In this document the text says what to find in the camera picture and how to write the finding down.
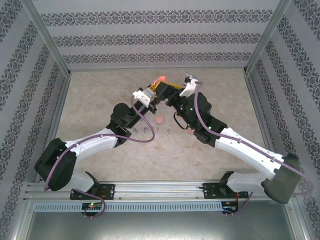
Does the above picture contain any coral rectangular charging case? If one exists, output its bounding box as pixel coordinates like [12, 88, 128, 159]
[153, 75, 168, 86]

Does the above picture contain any circuit board with green light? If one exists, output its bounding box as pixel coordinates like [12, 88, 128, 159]
[81, 202, 104, 211]

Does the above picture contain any grey metal shelf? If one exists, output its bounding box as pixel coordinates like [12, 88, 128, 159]
[14, 194, 307, 240]

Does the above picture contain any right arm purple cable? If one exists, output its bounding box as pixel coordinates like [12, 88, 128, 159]
[193, 81, 313, 219]

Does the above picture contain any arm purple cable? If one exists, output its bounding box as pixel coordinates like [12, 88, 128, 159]
[193, 81, 313, 219]
[43, 96, 156, 220]

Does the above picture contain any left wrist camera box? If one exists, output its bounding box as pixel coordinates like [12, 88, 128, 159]
[131, 86, 157, 106]

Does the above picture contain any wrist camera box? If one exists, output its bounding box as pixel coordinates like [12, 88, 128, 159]
[131, 86, 157, 106]
[179, 73, 203, 98]

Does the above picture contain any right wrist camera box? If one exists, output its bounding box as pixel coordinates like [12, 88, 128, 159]
[179, 73, 203, 98]

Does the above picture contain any black cable loop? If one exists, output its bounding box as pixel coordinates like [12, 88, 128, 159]
[173, 111, 191, 131]

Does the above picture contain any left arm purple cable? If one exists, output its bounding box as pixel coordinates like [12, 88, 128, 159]
[43, 96, 156, 220]

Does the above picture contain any aluminium side rail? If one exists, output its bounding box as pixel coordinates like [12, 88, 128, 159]
[243, 71, 281, 161]
[34, 73, 73, 183]

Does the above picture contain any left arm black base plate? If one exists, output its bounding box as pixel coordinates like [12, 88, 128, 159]
[69, 183, 116, 201]

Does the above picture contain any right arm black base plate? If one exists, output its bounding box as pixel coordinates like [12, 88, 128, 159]
[202, 182, 250, 200]

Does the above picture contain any aluminium mounting rail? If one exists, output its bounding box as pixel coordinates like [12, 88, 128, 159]
[23, 181, 294, 201]

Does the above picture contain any aluminium frame post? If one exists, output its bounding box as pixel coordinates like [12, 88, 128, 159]
[18, 0, 73, 77]
[242, 0, 293, 76]

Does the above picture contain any slotted grey cable duct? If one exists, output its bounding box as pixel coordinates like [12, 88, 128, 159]
[33, 201, 224, 212]

